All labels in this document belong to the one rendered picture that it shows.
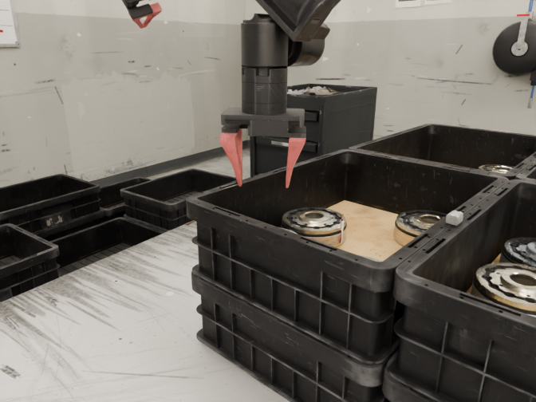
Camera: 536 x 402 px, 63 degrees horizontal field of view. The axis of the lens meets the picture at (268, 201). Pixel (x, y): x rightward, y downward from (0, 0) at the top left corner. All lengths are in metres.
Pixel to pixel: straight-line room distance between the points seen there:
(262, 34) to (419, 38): 3.54
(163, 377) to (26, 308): 0.31
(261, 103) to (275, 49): 0.06
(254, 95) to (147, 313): 0.42
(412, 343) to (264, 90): 0.32
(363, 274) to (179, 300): 0.44
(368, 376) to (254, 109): 0.32
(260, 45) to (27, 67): 3.00
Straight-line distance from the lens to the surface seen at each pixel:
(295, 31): 0.51
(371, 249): 0.68
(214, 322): 0.63
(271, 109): 0.54
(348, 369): 0.49
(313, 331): 0.50
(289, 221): 0.68
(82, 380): 0.67
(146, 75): 3.99
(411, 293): 0.40
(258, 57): 0.53
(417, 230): 0.68
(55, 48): 3.56
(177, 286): 0.84
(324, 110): 2.07
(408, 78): 4.07
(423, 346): 0.43
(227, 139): 0.54
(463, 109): 3.96
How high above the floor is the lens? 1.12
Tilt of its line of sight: 20 degrees down
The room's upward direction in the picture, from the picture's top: straight up
